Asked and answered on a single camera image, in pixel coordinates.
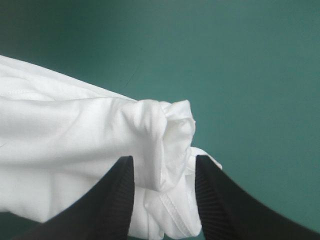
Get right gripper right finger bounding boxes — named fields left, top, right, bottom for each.
left=194, top=154, right=320, bottom=240

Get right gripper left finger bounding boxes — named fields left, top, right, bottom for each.
left=15, top=155, right=136, bottom=240

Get white T-shirt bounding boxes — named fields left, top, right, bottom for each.
left=0, top=54, right=224, bottom=240

